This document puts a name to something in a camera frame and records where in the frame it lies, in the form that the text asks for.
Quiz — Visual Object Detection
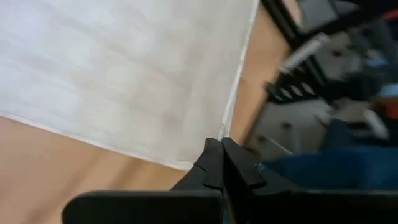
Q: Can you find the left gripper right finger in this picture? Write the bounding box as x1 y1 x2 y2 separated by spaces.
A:
222 137 398 224

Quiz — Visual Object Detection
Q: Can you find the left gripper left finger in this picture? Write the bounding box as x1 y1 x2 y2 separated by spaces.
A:
62 138 225 224

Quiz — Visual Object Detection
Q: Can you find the white plaid towel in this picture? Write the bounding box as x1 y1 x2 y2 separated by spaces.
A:
0 0 261 171

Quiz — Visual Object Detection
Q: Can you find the person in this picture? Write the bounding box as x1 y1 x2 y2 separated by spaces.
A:
259 119 398 191

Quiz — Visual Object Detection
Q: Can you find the white strip on frame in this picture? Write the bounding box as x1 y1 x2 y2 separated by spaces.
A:
279 32 330 74

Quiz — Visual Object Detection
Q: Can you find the black aluminium table frame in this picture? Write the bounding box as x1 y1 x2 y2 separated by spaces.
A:
260 0 398 105

